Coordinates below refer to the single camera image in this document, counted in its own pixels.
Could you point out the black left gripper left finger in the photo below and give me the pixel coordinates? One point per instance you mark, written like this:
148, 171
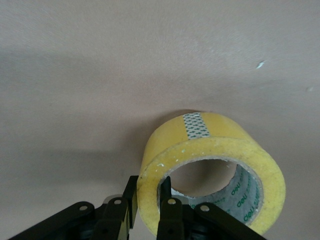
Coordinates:
112, 220

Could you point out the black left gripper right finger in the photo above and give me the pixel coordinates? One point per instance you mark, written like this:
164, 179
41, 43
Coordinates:
172, 222

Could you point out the yellow packing tape roll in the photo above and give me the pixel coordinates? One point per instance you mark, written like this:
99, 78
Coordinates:
212, 147

